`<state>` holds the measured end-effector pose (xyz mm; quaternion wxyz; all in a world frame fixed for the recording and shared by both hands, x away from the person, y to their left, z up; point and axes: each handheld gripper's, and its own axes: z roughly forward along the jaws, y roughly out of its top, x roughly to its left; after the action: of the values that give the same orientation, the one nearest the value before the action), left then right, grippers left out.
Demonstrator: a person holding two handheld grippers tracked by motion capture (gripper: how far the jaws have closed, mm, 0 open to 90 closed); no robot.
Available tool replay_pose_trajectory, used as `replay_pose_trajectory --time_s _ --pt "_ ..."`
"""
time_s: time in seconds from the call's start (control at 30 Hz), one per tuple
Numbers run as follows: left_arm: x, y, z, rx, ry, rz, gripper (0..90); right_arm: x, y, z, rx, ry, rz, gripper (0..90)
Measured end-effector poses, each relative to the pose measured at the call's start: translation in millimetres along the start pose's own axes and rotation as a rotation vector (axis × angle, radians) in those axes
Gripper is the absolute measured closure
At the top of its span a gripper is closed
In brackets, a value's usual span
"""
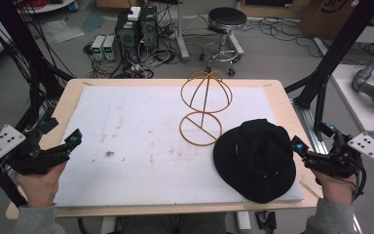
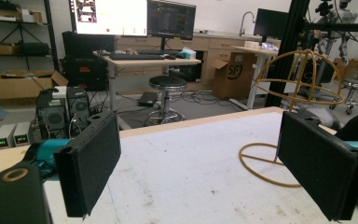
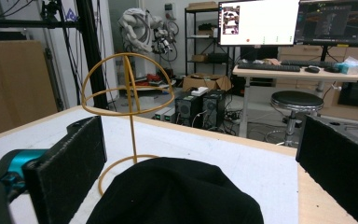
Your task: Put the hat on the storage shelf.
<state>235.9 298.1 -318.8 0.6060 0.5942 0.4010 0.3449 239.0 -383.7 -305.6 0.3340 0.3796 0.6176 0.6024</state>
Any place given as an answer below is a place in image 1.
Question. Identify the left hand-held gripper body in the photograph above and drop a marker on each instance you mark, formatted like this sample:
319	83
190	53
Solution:
29	159

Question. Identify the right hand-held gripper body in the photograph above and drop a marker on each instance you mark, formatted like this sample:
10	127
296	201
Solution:
337	161

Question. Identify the black brimmed hat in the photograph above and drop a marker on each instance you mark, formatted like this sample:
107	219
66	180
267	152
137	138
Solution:
254	159

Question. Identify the person's right hand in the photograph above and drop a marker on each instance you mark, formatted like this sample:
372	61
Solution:
336	190

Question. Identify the person's left hand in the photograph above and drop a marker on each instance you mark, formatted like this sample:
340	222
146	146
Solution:
40	188

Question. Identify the white platform board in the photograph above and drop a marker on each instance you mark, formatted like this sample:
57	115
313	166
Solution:
350	97

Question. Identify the white foam mat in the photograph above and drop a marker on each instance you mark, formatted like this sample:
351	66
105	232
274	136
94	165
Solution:
142	146

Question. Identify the black device under table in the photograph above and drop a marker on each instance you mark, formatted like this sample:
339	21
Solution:
266	221

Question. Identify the grey bench power supply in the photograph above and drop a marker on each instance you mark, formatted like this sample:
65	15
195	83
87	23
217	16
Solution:
109	48
98	47

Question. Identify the white table leg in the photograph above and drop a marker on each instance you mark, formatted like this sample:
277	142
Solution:
243	221

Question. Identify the clear plastic sheet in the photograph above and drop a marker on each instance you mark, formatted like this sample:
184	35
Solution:
61	31

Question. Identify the brown cardboard box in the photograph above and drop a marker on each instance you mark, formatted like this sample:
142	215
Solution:
337	16

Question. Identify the white round table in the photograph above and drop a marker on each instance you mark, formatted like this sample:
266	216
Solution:
45	6

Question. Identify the blue tape roll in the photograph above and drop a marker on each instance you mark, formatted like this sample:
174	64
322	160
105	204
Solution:
73	7

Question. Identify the white box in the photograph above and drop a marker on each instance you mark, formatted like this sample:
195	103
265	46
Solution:
134	13

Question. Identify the black round stool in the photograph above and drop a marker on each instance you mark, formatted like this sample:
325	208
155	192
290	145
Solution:
226	19

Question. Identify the grey metal stand leg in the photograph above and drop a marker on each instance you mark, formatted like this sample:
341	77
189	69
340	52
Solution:
181	39

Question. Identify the black metal frame strut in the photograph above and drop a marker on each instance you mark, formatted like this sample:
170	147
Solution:
341	45

